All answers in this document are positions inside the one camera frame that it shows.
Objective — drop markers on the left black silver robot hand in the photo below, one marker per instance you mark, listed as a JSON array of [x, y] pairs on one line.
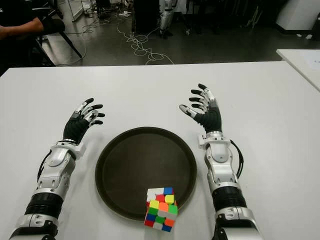
[[75, 128]]

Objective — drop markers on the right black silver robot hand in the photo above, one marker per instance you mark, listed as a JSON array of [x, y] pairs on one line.
[[212, 120]]

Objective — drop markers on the multicoloured Rubik's cube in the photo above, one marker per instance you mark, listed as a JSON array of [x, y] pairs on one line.
[[161, 208]]

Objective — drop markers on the right silver black robot arm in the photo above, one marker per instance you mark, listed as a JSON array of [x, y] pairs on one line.
[[225, 180]]

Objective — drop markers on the left silver black robot arm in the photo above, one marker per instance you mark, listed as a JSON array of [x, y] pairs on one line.
[[50, 180]]

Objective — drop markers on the dark brown round plate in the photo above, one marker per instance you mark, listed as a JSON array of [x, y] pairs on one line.
[[140, 162]]

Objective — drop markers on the black office chair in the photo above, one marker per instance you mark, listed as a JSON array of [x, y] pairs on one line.
[[53, 25]]

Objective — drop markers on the white side table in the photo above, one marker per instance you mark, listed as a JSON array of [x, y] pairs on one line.
[[305, 62]]

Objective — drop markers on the silver folded stand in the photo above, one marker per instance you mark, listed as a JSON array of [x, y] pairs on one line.
[[255, 13]]

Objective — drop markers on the silver standing humanoid robot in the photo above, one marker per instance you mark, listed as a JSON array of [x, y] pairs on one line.
[[166, 15]]

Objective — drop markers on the white board panel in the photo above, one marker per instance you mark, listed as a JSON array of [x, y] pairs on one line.
[[75, 7]]

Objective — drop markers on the black cabinet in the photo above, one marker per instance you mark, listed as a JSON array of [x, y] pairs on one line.
[[147, 15]]

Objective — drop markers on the white power strip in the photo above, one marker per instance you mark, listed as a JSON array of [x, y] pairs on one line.
[[124, 13]]

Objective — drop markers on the seated person in black shirt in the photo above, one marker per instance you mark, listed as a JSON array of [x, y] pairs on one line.
[[15, 10]]

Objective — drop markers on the white machine housing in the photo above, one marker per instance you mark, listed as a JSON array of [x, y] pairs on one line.
[[297, 12]]

